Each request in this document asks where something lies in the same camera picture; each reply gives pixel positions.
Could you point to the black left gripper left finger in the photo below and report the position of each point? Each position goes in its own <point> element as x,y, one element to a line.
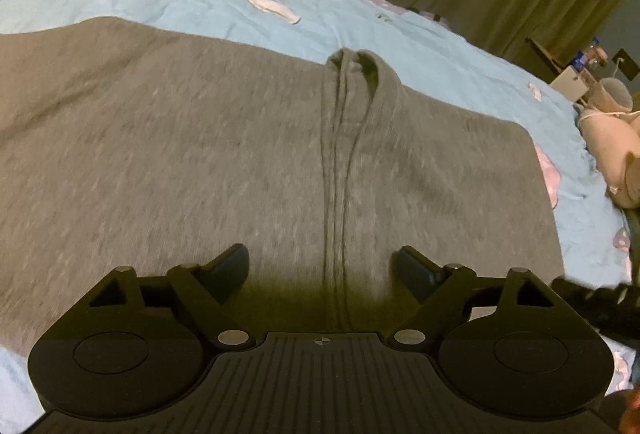
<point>133,345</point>

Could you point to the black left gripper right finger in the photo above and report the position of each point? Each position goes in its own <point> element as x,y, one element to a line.
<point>510,346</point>

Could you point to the black right gripper in view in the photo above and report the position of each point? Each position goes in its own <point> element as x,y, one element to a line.
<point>614,312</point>

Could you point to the pink plush toy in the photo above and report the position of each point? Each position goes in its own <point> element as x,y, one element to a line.
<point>611,131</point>

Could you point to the light blue bed sheet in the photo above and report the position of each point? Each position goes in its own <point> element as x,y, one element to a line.
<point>426,57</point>

